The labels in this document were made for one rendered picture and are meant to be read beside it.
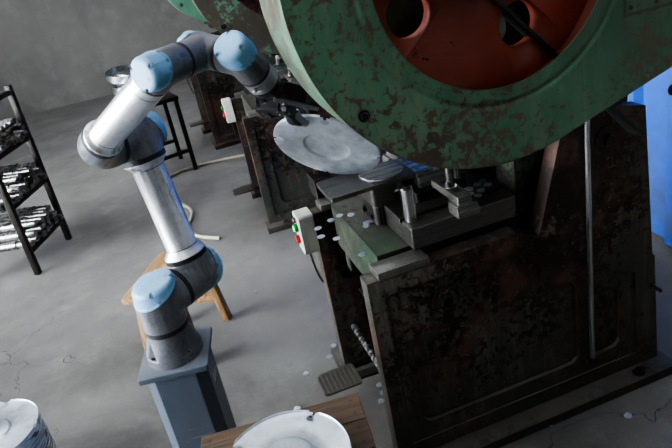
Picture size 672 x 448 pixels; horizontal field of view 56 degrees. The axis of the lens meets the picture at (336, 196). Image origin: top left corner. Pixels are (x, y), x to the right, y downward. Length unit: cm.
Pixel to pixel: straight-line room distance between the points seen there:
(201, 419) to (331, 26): 116
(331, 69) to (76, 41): 716
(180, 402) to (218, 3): 173
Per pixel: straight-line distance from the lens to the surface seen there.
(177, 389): 179
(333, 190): 169
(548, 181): 170
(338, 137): 160
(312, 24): 111
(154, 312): 169
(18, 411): 229
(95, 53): 820
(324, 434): 152
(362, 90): 115
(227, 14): 289
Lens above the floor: 143
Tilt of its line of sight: 23 degrees down
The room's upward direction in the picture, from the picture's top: 11 degrees counter-clockwise
